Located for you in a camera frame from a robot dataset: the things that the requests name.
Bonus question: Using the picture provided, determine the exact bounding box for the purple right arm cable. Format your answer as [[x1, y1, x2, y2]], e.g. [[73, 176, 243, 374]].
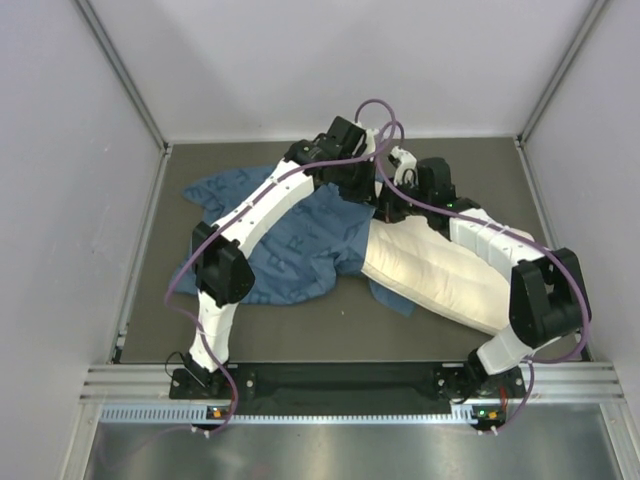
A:
[[374, 119, 591, 435]]

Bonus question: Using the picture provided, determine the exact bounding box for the slotted grey cable duct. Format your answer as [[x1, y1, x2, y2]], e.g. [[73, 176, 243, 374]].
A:
[[99, 402, 509, 426]]

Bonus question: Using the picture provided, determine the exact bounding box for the right aluminium frame post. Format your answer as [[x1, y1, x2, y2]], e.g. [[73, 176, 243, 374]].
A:
[[516, 0, 611, 149]]

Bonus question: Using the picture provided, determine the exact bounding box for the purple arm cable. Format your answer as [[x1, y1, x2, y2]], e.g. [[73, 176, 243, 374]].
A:
[[374, 119, 591, 435], [163, 99, 405, 437]]

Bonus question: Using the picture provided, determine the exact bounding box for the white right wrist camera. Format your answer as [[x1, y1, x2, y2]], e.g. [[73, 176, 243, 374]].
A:
[[388, 146, 417, 186]]

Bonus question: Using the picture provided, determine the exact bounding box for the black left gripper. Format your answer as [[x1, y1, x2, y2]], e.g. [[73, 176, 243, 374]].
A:
[[333, 153, 377, 207]]

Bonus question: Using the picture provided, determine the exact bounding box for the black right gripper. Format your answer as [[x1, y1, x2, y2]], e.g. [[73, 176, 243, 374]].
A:
[[364, 176, 432, 225]]

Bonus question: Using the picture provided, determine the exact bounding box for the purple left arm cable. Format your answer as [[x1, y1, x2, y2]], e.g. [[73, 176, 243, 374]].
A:
[[163, 99, 405, 437]]

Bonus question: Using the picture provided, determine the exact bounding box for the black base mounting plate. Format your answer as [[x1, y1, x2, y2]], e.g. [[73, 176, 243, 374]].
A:
[[168, 360, 526, 415]]

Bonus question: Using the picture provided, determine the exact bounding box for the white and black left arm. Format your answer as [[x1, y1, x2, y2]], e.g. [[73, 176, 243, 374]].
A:
[[175, 117, 379, 397]]

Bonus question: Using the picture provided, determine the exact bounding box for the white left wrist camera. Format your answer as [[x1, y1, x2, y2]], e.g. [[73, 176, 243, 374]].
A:
[[356, 128, 380, 161]]

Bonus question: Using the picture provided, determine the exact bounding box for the cream white pillow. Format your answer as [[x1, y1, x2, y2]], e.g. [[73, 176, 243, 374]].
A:
[[362, 216, 509, 335]]

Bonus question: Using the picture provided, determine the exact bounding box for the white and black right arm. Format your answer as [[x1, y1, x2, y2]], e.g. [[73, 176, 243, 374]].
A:
[[377, 148, 591, 397]]

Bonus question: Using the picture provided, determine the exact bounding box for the left aluminium frame post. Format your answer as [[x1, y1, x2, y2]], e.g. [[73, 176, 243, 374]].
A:
[[72, 0, 169, 152]]

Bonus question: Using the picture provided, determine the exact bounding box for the aluminium frame post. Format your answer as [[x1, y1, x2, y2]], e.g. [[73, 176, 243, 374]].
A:
[[516, 0, 611, 149], [72, 0, 169, 152]]

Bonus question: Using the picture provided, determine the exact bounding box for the blue cartoon print pillowcase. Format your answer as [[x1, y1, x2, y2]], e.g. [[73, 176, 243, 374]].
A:
[[167, 164, 416, 319]]

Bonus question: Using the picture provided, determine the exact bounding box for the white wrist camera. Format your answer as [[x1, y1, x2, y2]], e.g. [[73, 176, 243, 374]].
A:
[[388, 146, 417, 186], [356, 128, 380, 161]]

